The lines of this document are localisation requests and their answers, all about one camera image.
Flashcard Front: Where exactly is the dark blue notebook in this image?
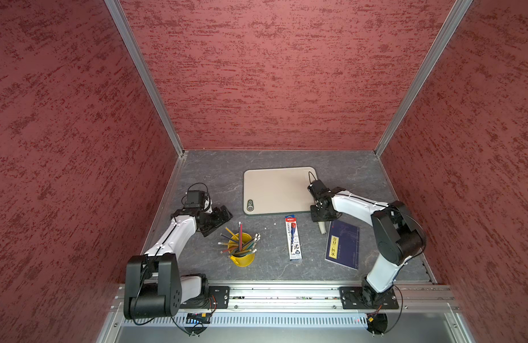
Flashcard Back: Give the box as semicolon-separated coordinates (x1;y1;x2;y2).
325;220;360;270

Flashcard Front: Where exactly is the yellow pencil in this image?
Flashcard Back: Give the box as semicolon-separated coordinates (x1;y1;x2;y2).
225;227;239;242

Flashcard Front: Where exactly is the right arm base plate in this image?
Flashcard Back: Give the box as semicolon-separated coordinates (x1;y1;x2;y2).
338;286;400;310

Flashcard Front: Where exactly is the corner aluminium post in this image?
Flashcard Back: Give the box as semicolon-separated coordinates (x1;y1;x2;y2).
375;0;473;158
105;0;185;158

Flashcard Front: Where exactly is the yellow pencil cup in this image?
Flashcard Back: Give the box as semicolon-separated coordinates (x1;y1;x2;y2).
227;233;256;267

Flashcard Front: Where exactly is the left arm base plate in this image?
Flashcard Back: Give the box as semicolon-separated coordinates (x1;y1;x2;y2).
180;285;230;310

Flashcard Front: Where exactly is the left corner aluminium post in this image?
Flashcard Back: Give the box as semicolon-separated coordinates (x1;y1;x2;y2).
105;0;185;158

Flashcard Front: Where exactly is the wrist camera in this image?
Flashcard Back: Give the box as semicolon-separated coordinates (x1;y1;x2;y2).
308;180;330;201
184;190;207;210

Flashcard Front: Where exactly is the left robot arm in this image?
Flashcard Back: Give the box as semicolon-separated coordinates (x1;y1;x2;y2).
123;206;232;325

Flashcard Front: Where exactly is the aluminium front rail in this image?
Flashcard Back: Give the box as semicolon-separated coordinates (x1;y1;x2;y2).
111;281;461;314

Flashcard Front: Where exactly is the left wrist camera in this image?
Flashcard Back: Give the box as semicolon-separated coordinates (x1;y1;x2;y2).
184;190;207;210

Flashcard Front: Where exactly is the beige cutting board green rim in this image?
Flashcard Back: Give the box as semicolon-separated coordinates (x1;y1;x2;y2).
242;167;317;216

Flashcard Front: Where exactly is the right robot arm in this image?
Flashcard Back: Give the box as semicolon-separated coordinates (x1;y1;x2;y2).
308;180;427;307

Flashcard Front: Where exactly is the knife with beige handle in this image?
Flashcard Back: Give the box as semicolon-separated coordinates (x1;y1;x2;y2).
318;222;327;234

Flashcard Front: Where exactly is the right corner aluminium post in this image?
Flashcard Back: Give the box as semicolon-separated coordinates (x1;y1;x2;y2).
375;0;473;158

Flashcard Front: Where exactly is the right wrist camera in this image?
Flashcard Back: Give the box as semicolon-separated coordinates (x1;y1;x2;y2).
308;180;330;201

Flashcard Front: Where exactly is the white pen box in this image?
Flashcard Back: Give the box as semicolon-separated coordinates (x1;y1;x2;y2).
285;215;302;261

